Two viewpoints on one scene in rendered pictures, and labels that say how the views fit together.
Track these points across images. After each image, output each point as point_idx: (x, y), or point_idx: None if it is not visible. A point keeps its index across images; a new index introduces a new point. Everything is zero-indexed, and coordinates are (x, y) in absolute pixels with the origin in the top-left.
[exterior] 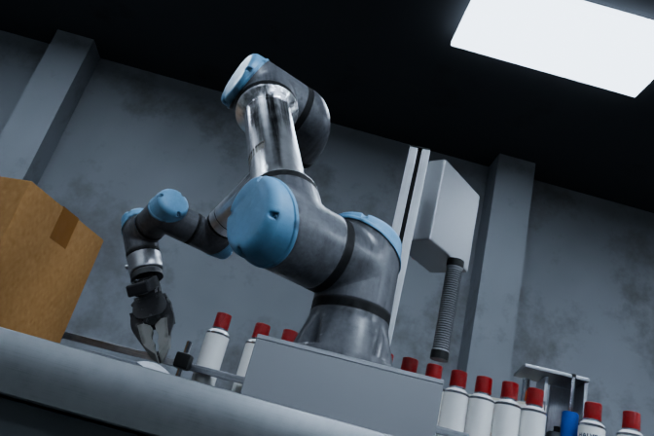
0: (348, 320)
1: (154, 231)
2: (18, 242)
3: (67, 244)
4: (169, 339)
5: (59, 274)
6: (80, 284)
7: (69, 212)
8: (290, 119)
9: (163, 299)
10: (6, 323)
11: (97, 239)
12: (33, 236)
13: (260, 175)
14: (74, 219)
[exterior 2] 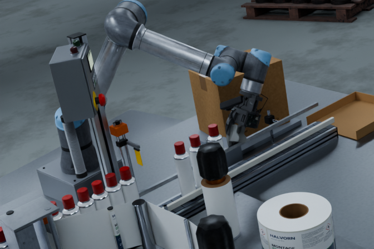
0: None
1: None
2: (196, 93)
3: (207, 89)
4: (226, 136)
5: (211, 103)
6: (219, 105)
7: (201, 76)
8: (102, 47)
9: (231, 111)
10: (207, 123)
11: (214, 84)
12: (197, 90)
13: None
14: (203, 78)
